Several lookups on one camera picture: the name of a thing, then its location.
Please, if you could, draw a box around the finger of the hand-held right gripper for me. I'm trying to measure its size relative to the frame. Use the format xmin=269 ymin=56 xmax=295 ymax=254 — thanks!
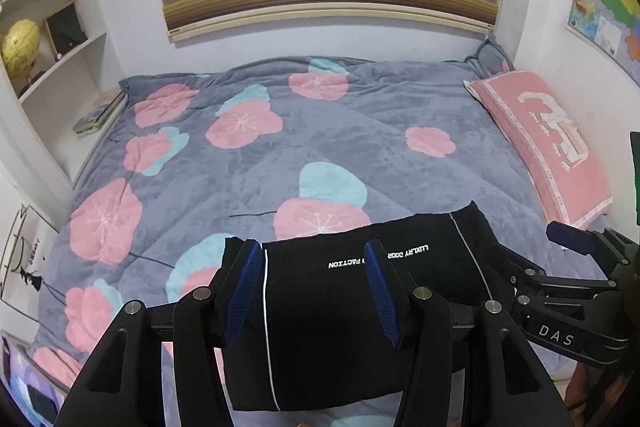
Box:
xmin=546 ymin=221 xmax=631 ymax=259
xmin=487 ymin=243 xmax=551 ymax=308

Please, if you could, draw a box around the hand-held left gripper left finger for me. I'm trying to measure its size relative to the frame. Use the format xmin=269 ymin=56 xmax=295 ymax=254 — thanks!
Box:
xmin=52 ymin=239 xmax=264 ymax=427

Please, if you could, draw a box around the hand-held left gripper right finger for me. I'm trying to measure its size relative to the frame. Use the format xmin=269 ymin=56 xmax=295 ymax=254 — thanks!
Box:
xmin=363 ymin=240 xmax=572 ymax=427

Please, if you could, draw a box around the black garment with reflective piping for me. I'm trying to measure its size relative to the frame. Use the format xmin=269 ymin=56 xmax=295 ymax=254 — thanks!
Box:
xmin=221 ymin=201 xmax=501 ymax=413

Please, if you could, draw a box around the person's right forearm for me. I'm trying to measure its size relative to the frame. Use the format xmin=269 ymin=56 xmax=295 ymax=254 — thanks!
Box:
xmin=565 ymin=359 xmax=598 ymax=427

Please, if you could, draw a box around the pink printed pillow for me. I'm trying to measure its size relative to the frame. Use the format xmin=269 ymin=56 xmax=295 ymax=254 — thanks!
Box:
xmin=462 ymin=69 xmax=613 ymax=232

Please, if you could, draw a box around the grey floral blanket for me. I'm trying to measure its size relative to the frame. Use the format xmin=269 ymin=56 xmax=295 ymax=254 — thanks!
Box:
xmin=30 ymin=57 xmax=621 ymax=427

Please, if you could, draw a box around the grey pillow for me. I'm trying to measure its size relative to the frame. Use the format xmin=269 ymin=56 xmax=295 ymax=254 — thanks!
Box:
xmin=464 ymin=36 xmax=516 ymax=75

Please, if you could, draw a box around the white poster with black figure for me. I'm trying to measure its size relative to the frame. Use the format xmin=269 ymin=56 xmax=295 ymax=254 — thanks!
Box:
xmin=0 ymin=204 xmax=63 ymax=308

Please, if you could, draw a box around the small stack of books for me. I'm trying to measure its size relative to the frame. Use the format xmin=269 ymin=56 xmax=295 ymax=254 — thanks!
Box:
xmin=72 ymin=89 xmax=128 ymax=138

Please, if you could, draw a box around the purple printed item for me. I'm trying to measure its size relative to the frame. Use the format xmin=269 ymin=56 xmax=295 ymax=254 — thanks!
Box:
xmin=0 ymin=329 xmax=68 ymax=427

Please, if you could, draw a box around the white bookshelf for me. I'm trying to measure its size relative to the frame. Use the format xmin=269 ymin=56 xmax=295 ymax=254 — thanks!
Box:
xmin=0 ymin=0 xmax=128 ymax=188

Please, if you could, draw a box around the golden globe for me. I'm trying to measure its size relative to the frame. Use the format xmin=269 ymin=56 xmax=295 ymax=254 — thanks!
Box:
xmin=0 ymin=19 xmax=42 ymax=84

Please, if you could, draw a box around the wall map poster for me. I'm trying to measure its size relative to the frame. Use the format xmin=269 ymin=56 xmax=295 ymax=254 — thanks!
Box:
xmin=566 ymin=0 xmax=640 ymax=88

